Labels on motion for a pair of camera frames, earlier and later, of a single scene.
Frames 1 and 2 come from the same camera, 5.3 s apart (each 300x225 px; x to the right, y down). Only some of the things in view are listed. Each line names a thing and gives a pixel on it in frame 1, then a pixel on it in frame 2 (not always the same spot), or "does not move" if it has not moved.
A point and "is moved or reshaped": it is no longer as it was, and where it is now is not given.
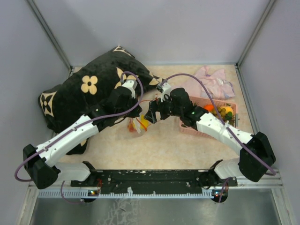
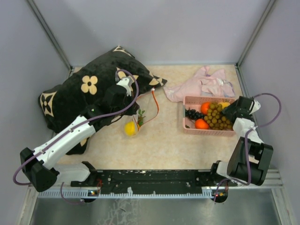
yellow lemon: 145,122 → 130,128
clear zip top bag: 137,126 is moved or reshaped
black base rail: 155,181 does not move
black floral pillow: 86,88 does not move
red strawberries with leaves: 131,126 → 140,117
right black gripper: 156,105 → 228,110
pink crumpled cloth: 209,84 does not move
